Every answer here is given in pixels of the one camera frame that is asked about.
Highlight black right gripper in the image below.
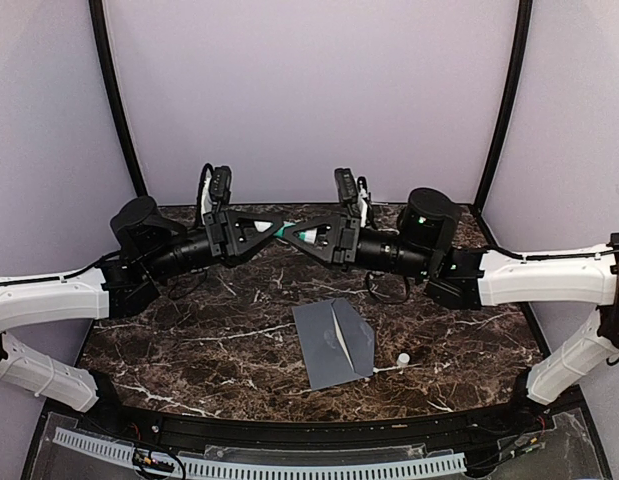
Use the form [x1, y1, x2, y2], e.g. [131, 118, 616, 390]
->
[282, 213, 435, 279]

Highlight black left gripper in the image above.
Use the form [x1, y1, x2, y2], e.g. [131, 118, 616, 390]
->
[144, 208, 285, 282]

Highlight green white glue stick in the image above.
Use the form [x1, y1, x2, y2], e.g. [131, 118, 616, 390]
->
[252, 219, 323, 246]

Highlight white letter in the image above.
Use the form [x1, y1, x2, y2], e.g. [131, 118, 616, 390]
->
[331, 307, 354, 370]

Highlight blue-grey envelope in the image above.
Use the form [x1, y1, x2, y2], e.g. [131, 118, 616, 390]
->
[292, 298, 375, 391]

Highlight white glue stick cap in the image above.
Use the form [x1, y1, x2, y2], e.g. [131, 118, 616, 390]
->
[396, 353, 410, 368]

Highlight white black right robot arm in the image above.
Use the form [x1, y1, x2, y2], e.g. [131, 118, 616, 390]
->
[282, 188, 619, 434]

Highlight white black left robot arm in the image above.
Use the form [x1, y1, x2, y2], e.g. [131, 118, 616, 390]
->
[0, 196, 284, 436]

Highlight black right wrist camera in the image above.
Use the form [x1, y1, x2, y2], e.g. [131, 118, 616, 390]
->
[334, 168, 358, 205]

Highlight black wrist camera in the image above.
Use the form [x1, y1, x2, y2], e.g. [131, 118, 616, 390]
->
[208, 165, 232, 204]
[334, 168, 358, 205]

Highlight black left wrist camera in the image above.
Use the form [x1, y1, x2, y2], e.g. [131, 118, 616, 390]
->
[208, 165, 232, 204]

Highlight black left frame post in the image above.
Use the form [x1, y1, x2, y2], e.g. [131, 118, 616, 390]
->
[88, 0, 148, 196]

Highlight black frame post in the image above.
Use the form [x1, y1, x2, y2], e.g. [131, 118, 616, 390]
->
[88, 0, 148, 196]
[472, 0, 533, 216]

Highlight black front table rail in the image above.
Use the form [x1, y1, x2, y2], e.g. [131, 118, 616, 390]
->
[79, 405, 546, 452]

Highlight white slotted cable duct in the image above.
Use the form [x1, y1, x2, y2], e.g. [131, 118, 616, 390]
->
[52, 427, 467, 479]

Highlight black right frame post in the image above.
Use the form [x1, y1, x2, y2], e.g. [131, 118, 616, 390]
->
[472, 0, 533, 216]

